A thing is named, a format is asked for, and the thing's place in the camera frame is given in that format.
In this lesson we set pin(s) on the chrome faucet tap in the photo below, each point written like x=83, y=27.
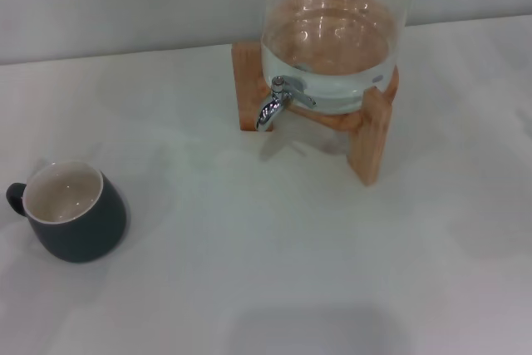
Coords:
x=270, y=111

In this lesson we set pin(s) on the glass water dispenser jar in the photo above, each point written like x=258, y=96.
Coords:
x=332, y=39

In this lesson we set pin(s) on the wooden dispenser stand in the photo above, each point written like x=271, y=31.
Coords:
x=249, y=80

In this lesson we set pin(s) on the black ceramic cup white inside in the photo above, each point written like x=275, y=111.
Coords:
x=91, y=230

